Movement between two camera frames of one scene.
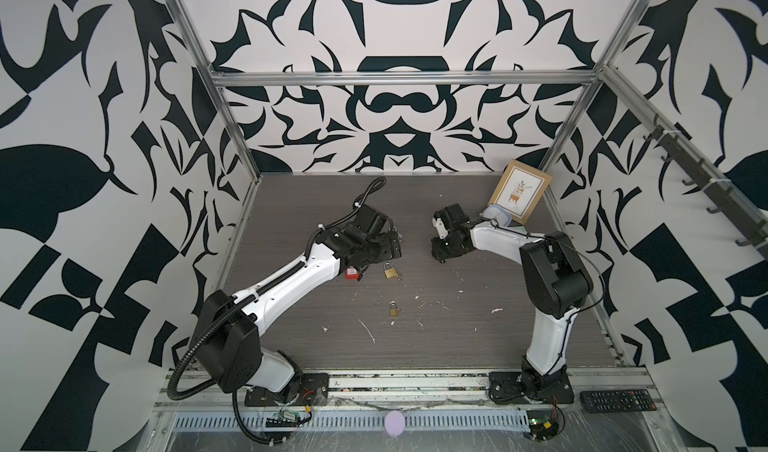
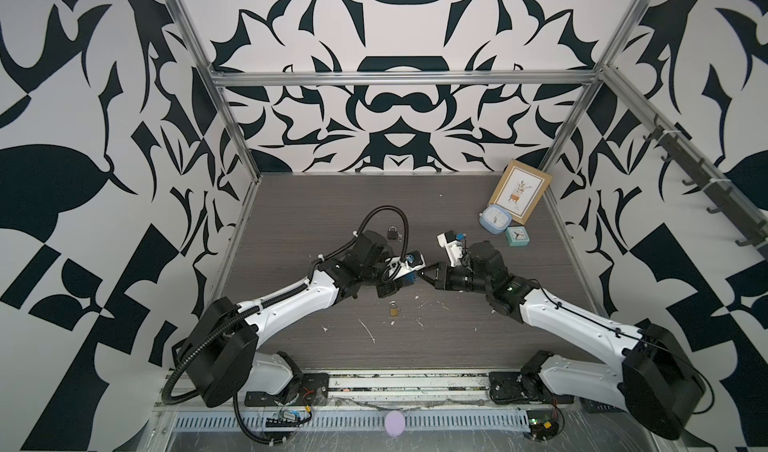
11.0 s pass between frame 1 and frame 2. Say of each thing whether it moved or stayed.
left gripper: moved
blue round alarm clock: stayed
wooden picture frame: stayed
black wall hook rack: stayed
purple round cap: stayed
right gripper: moved
